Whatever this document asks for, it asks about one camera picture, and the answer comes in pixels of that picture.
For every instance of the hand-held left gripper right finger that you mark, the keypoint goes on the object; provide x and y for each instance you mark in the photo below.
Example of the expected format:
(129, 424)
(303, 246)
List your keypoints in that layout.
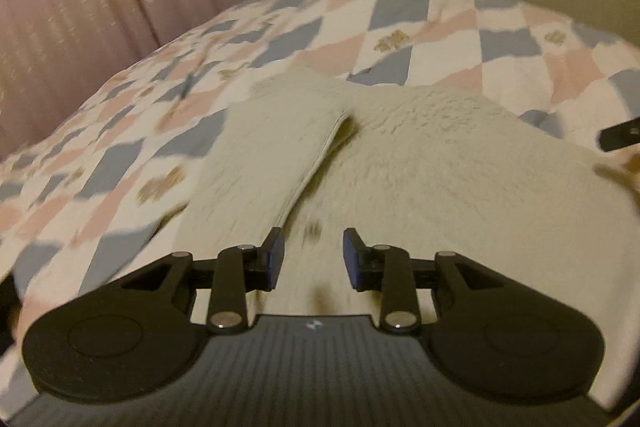
(352, 259)

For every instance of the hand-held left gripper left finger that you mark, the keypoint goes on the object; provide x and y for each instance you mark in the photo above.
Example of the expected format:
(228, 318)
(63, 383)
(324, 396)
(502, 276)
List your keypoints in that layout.
(276, 259)

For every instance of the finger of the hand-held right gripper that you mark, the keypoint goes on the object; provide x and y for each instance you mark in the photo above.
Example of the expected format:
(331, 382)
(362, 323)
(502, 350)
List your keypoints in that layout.
(620, 136)

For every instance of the white fleece garment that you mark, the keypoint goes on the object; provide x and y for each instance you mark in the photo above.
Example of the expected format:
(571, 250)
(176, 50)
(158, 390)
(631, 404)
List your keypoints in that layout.
(425, 147)

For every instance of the pink blue checkered quilt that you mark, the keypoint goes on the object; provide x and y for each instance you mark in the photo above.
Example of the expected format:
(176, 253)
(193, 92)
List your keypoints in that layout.
(400, 9)

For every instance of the pink curtain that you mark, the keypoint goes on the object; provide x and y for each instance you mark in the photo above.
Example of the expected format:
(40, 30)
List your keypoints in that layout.
(100, 7)

